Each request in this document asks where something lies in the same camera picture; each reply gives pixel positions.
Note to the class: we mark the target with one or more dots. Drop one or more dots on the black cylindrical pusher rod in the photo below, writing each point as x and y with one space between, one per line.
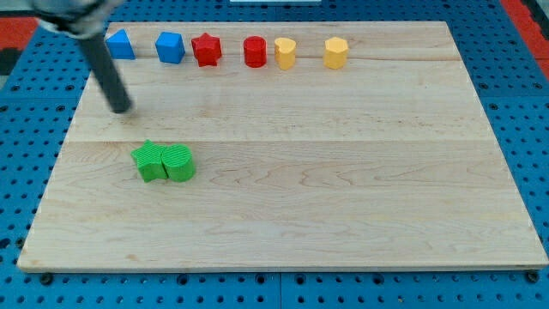
101 64

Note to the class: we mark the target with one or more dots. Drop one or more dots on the grey metallic tool mount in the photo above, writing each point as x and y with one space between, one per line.
79 19

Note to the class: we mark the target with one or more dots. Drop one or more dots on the blue triangular block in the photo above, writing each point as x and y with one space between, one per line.
119 46

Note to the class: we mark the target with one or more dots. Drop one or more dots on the blue cube block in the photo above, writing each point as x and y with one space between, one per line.
170 47

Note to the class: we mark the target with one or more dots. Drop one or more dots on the red star block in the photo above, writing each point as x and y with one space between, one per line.
206 49

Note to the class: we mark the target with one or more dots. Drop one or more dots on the green star block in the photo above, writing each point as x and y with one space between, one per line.
148 160

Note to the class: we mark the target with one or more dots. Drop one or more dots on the green cylinder block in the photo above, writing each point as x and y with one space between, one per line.
178 162

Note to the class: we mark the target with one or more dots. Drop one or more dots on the red cylinder block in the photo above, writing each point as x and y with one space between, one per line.
255 51

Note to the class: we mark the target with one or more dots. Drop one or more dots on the light wooden board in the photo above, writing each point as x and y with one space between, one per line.
387 164

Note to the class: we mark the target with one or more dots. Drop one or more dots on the yellow heart block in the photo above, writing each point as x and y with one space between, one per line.
285 52

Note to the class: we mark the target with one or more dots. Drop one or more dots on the yellow hexagon block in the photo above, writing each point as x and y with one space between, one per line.
335 53

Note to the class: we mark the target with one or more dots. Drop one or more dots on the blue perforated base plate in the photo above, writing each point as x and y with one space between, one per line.
39 99

